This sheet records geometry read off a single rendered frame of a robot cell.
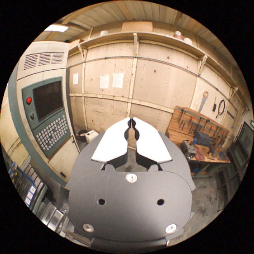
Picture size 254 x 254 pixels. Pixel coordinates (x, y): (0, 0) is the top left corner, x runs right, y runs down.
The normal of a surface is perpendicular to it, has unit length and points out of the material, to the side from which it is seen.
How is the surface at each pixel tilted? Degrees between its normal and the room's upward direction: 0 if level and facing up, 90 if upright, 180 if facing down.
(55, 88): 90
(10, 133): 90
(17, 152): 90
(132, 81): 90
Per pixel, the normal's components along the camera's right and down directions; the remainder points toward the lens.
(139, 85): -0.27, 0.49
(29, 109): 0.97, 0.21
